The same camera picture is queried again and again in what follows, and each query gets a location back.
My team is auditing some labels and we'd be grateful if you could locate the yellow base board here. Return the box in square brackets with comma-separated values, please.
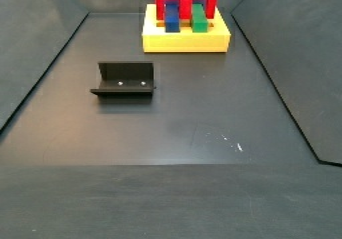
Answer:
[141, 4, 231, 53]

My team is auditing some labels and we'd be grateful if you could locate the black U-shaped holder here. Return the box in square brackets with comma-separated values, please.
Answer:
[90, 61, 154, 96]

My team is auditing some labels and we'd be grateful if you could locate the green block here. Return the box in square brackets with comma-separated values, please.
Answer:
[190, 4, 208, 33]

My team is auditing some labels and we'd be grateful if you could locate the blue block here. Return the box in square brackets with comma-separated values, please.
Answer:
[164, 3, 180, 33]

